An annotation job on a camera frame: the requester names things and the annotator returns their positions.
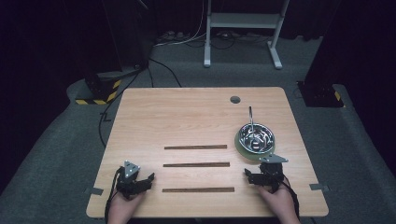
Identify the person's left hand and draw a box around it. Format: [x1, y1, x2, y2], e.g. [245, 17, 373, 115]
[106, 189, 147, 224]

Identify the steel spoon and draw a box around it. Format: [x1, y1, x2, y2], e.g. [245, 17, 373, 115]
[247, 105, 260, 147]

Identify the shiny steel bowl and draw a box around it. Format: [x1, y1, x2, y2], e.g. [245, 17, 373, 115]
[237, 122, 276, 155]

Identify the white floor cable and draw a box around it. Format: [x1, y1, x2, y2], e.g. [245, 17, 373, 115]
[153, 0, 208, 48]

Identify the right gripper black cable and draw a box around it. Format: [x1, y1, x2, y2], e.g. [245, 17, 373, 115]
[279, 175, 302, 219]

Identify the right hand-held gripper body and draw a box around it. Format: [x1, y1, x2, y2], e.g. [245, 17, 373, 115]
[259, 153, 290, 190]

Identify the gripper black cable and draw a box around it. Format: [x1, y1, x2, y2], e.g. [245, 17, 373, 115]
[279, 175, 302, 219]
[104, 167, 124, 224]

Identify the person's right hand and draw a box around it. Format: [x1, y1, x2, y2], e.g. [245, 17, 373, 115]
[257, 181, 302, 224]

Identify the power strip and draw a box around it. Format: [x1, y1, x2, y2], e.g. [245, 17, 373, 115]
[156, 30, 189, 43]

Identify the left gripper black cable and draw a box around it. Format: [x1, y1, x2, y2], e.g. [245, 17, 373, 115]
[104, 167, 124, 224]

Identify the black floor cable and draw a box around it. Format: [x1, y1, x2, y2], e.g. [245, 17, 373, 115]
[98, 57, 183, 149]

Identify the brown wooden chopstick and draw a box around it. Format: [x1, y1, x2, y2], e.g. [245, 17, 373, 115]
[163, 161, 231, 168]
[162, 186, 235, 193]
[163, 144, 228, 150]

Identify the white metal stand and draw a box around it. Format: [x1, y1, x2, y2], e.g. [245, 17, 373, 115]
[203, 0, 290, 70]

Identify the black stand with striped base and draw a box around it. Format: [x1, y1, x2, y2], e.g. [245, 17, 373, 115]
[75, 0, 153, 106]
[296, 0, 375, 108]

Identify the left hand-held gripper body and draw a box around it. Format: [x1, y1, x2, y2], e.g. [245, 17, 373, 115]
[115, 160, 141, 199]

